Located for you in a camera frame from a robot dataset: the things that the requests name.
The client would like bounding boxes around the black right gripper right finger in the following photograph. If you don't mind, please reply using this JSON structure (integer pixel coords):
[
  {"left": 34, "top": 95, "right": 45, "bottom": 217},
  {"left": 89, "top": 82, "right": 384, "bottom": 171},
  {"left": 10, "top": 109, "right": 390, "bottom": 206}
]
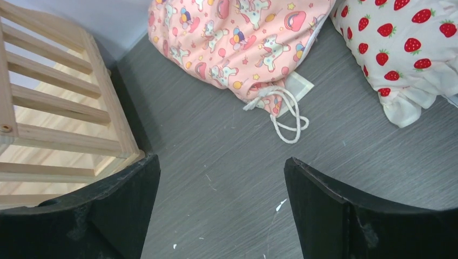
[{"left": 284, "top": 158, "right": 457, "bottom": 258}]

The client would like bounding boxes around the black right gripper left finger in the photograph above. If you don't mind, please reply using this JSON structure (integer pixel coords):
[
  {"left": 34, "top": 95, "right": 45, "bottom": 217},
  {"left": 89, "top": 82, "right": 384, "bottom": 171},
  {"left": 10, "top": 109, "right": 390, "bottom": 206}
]
[{"left": 1, "top": 154, "right": 160, "bottom": 258}]

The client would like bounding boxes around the wooden slatted pet bed frame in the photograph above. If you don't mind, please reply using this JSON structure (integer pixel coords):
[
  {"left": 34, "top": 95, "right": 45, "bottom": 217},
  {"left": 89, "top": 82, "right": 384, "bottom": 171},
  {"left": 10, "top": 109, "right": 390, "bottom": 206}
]
[{"left": 1, "top": 1, "right": 145, "bottom": 209}]

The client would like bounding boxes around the pink unicorn print cushion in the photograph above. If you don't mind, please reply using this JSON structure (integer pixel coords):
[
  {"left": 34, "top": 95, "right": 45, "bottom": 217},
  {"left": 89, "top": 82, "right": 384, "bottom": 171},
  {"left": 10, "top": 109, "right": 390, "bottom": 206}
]
[{"left": 147, "top": 0, "right": 335, "bottom": 144}]

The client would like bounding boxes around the white strawberry print pillow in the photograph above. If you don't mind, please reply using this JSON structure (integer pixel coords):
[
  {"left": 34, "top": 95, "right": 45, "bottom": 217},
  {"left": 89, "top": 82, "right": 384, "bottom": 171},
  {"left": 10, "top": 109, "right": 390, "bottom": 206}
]
[{"left": 330, "top": 0, "right": 457, "bottom": 128}]

